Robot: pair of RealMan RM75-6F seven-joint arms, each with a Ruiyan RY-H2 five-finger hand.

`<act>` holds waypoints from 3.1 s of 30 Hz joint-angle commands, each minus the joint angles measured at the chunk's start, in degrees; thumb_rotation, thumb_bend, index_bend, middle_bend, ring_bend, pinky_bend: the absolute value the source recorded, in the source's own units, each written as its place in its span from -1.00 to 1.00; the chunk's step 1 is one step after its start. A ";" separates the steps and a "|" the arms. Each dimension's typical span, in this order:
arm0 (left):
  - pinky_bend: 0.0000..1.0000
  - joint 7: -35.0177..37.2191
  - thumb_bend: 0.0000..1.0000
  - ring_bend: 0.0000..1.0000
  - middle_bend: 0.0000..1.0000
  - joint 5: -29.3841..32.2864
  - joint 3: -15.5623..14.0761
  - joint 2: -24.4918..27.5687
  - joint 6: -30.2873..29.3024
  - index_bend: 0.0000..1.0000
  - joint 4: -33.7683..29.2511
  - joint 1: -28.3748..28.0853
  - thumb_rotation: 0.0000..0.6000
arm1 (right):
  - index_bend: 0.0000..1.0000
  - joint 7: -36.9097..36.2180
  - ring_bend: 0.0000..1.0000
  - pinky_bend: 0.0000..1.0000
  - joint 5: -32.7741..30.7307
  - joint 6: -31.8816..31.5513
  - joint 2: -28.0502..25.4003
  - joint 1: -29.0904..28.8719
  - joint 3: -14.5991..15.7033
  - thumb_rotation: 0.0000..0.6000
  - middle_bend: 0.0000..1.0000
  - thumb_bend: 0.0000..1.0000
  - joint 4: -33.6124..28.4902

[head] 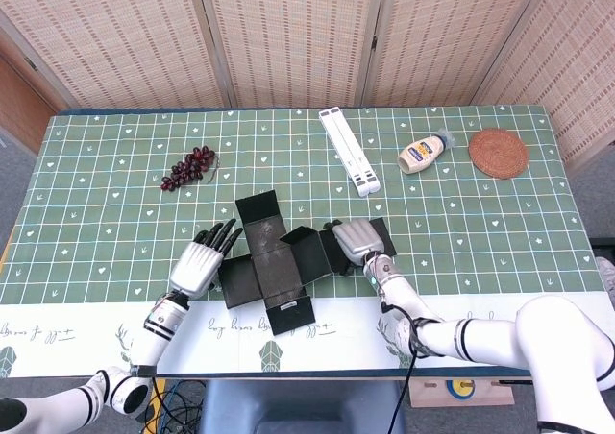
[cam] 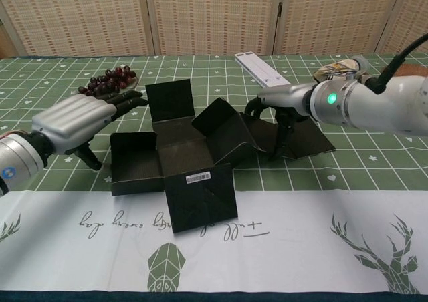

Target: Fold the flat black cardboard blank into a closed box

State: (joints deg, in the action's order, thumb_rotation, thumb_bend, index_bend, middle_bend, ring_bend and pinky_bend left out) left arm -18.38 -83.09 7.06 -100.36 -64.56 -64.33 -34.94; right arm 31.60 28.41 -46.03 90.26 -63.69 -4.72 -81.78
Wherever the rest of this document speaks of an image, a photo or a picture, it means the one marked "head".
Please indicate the orange wooden door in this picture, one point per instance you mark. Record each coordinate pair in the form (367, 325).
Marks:
(19, 112)

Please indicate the green checked deer tablecloth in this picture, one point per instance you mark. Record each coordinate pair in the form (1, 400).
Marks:
(120, 213)

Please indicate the bamboo folding screen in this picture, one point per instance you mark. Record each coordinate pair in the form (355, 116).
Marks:
(288, 35)

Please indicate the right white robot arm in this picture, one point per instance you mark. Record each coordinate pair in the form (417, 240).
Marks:
(480, 338)

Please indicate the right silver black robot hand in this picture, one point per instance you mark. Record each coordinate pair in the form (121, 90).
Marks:
(358, 239)

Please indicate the black foldable cardboard box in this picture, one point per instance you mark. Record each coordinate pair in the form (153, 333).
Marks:
(269, 261)

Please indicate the round woven brown coaster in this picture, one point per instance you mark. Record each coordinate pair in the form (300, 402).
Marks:
(499, 153)

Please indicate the wooden board with blue disc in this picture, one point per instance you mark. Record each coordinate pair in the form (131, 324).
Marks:
(432, 393)

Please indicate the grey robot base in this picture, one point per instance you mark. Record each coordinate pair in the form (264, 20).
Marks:
(298, 405)

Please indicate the white folding stand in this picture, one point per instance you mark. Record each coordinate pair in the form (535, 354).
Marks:
(348, 151)

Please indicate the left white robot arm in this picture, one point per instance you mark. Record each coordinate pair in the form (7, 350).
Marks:
(158, 328)

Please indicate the mayonnaise squeeze bottle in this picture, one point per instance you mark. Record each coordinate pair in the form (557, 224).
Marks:
(422, 154)

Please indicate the dark red grape bunch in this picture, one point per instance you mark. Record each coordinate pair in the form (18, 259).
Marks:
(189, 167)

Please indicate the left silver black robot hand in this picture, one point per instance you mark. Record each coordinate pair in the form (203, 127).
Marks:
(197, 268)

